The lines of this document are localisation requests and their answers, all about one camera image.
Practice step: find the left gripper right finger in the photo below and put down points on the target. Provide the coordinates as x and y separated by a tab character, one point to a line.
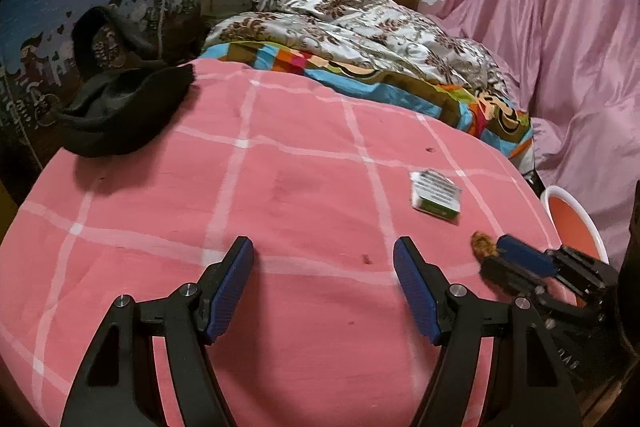
528	385

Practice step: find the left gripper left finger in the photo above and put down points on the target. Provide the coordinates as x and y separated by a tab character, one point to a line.
116	383

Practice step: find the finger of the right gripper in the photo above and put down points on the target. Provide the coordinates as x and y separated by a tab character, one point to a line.
514	280
524	256

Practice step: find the brown dried peel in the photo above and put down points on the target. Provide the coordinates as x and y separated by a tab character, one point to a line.
483	246

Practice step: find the green white medicine box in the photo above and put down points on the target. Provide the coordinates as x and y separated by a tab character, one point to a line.
434	194

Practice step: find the orange white trash bin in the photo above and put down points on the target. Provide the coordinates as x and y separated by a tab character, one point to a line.
573	224

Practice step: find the colourful cartoon bedsheet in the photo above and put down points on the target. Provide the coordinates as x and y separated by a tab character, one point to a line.
490	117

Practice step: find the pink plaid blanket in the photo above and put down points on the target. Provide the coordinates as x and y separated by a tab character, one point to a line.
321	184

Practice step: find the pink curtain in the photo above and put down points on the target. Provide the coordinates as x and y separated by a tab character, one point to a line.
574	67

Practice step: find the black cap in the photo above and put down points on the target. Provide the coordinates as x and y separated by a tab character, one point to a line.
128	94

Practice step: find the floral white brown duvet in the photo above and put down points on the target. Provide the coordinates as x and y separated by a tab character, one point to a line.
373	34

